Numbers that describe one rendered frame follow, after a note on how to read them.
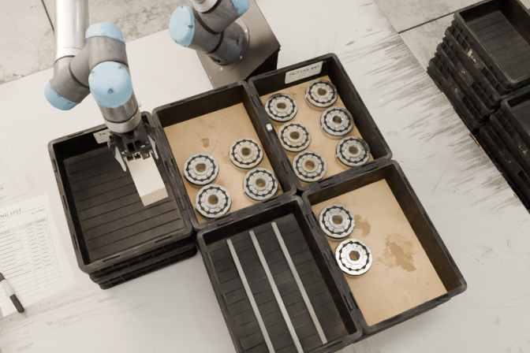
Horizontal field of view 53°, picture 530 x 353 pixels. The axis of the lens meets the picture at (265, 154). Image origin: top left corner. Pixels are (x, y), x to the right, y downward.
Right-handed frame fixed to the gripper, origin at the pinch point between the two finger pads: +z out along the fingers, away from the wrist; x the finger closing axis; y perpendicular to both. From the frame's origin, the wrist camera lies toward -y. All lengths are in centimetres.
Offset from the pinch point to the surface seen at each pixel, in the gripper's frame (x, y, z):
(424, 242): 63, 46, 23
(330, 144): 55, 7, 26
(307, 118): 53, -4, 26
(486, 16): 162, -34, 60
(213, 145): 22.3, -7.1, 25.9
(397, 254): 55, 46, 26
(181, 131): 15.1, -15.4, 25.9
